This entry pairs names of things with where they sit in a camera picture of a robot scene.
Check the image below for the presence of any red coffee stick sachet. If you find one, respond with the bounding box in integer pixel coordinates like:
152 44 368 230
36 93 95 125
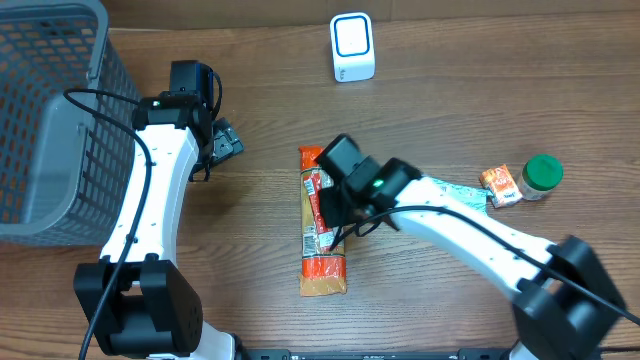
301 169 335 257

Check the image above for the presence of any long orange spaghetti packet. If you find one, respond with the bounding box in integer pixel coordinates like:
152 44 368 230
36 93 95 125
298 145 347 297

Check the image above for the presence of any teal snack packet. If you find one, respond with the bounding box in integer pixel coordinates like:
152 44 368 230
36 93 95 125
432 178 489 215

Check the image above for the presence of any small orange white box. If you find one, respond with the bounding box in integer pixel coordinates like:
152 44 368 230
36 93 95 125
479 164 522 208

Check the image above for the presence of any green capped bottle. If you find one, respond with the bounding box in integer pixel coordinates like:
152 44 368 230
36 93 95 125
516 154 564 201

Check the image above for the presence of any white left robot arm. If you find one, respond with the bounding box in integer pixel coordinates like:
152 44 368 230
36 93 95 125
73 60 246 360

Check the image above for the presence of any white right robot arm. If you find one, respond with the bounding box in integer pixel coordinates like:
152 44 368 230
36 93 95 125
315 134 639 359

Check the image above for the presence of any white barcode scanner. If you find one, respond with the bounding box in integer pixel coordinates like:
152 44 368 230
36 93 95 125
329 12 376 83

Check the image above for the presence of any grey plastic mesh basket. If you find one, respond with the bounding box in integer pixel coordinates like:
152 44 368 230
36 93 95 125
1 0 140 246

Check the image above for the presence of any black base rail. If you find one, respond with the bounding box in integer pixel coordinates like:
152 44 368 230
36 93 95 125
236 348 509 360

